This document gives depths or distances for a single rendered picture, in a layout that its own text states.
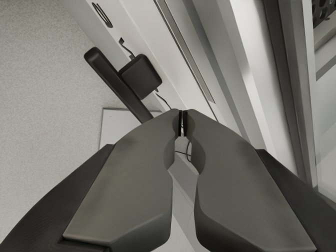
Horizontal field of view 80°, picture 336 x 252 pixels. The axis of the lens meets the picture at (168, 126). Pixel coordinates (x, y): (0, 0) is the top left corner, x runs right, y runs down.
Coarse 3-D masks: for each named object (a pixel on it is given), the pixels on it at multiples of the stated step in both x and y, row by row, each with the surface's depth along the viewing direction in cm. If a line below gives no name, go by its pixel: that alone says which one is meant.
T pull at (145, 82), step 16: (96, 48) 13; (96, 64) 13; (128, 64) 15; (144, 64) 15; (112, 80) 14; (128, 80) 15; (144, 80) 15; (160, 80) 16; (128, 96) 15; (144, 96) 16; (144, 112) 17
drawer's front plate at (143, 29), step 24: (96, 0) 16; (120, 0) 11; (144, 0) 12; (120, 24) 15; (144, 24) 12; (144, 48) 14; (168, 48) 13; (168, 72) 14; (168, 96) 19; (192, 96) 16
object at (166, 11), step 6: (162, 0) 11; (162, 6) 11; (168, 12) 11; (168, 18) 12; (174, 24) 12; (174, 30) 12; (180, 36) 12; (180, 42) 13; (186, 48) 13; (186, 54) 13; (192, 60) 13; (192, 66) 14; (198, 72) 14; (198, 78) 15; (204, 84) 15; (204, 90) 15; (210, 96) 15
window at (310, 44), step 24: (288, 0) 7; (312, 0) 7; (288, 24) 8; (312, 24) 7; (312, 48) 8; (312, 72) 9; (312, 96) 10; (312, 120) 11; (312, 144) 12; (312, 168) 14
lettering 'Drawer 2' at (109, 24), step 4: (92, 4) 18; (96, 4) 16; (100, 8) 16; (100, 12) 17; (100, 16) 18; (104, 20) 18; (108, 20) 17; (108, 24) 18; (120, 40) 19; (120, 44) 20; (124, 48) 20; (132, 56) 19; (156, 88) 21; (164, 100) 22
